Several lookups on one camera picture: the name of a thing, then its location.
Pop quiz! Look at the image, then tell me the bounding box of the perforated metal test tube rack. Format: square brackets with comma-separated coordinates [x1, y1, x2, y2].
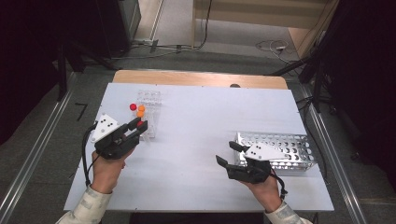
[233, 131, 318, 173]

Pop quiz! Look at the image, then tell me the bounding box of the black metal stand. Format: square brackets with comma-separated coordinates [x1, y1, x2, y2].
[270, 46, 339, 114]
[55, 39, 120, 103]

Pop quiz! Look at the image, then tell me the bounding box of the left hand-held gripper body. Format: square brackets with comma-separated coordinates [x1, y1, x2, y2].
[90, 113, 140, 161]

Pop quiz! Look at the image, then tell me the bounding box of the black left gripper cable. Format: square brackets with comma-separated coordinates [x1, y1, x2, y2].
[80, 122, 99, 188]

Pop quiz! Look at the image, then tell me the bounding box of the black cable beside table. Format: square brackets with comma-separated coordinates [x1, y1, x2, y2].
[294, 95, 331, 185]

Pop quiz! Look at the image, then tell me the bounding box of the black floor cable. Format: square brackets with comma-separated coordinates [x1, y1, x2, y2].
[110, 0, 214, 61]

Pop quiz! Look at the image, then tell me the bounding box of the person's right hand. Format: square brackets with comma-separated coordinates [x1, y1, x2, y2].
[242, 174, 283, 214]

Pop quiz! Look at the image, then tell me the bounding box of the white work board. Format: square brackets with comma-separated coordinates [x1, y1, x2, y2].
[64, 82, 335, 214]

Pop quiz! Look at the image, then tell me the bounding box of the metal floor rail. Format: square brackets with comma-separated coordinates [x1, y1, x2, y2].
[0, 72, 78, 217]
[298, 83, 369, 224]

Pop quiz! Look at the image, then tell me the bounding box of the wooden table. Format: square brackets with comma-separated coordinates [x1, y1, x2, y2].
[112, 69, 290, 91]

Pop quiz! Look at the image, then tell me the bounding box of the white floor cable with plug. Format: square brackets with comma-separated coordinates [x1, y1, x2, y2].
[254, 39, 293, 65]

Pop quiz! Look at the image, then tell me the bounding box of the light wooden furniture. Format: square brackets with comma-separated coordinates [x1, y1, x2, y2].
[191, 0, 341, 60]

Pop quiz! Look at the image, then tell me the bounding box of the clear plastic test tube rack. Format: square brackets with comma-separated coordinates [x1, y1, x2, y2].
[135, 89, 163, 143]

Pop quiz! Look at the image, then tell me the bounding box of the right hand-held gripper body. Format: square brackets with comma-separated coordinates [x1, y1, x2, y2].
[226, 142, 290, 185]

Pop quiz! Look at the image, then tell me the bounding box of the dark cabinet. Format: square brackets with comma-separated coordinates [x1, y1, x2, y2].
[94, 0, 142, 59]

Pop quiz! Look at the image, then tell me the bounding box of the person's left hand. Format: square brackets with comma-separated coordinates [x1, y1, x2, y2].
[90, 147, 135, 195]

